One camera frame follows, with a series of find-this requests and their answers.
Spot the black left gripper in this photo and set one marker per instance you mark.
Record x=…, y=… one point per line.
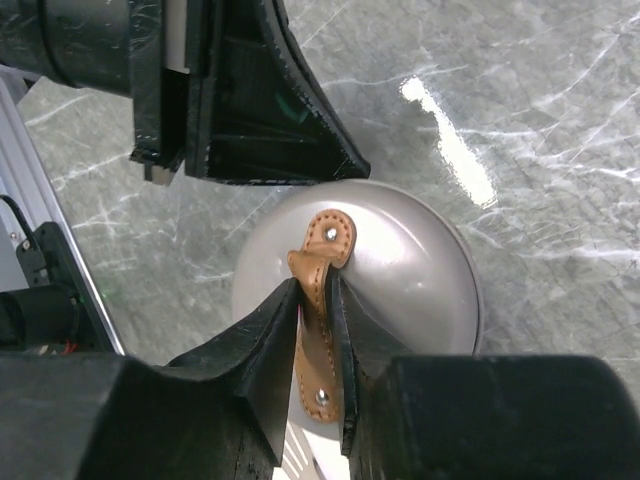
x=134, y=49

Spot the white square plate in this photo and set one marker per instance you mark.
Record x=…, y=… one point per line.
x=311, y=448

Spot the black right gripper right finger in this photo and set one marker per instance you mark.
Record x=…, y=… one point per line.
x=410, y=416

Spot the steel tongs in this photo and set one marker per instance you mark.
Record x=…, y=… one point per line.
x=298, y=460

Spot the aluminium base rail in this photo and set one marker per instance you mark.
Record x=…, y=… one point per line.
x=24, y=179

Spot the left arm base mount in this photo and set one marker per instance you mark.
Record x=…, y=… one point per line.
x=53, y=314

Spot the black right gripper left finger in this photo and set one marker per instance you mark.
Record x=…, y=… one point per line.
x=218, y=411

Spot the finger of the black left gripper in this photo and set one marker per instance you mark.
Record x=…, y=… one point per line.
x=256, y=114

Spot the grey round lid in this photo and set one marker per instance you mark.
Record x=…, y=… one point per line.
x=409, y=264

